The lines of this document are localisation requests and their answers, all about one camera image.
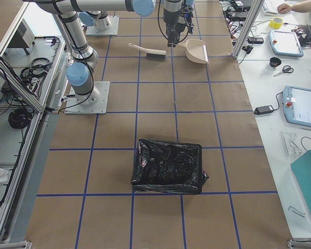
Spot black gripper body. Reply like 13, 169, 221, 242
163, 10, 187, 39

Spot white plastic dustpan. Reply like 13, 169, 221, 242
177, 38, 209, 64

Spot white hand brush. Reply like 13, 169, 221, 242
128, 43, 166, 60

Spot person forearm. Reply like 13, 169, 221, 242
290, 0, 311, 13

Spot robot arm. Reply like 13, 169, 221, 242
34, 1, 156, 102
163, 0, 194, 47

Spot right black-lined bin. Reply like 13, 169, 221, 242
131, 139, 208, 195

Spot person hand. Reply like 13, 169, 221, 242
277, 3, 292, 14

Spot black phone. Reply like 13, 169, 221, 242
247, 37, 264, 44

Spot yellow tape roll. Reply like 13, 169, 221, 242
269, 17, 283, 29

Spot small black bowl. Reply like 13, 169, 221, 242
269, 57, 282, 67

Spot far blue teach pendant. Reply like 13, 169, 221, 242
268, 30, 304, 58

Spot blue teach pendant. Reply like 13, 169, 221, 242
282, 86, 311, 128
268, 30, 304, 58

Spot black power adapter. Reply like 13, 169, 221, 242
253, 105, 274, 115

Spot scissors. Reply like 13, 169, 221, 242
274, 65, 294, 77

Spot near blue teach pendant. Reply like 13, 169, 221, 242
282, 86, 311, 128

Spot grey control box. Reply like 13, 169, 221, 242
7, 19, 35, 55

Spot allen key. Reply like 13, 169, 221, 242
288, 205, 306, 217

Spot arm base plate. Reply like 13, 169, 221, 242
86, 16, 120, 36
64, 81, 110, 115

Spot aluminium frame post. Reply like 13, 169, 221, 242
231, 0, 263, 59

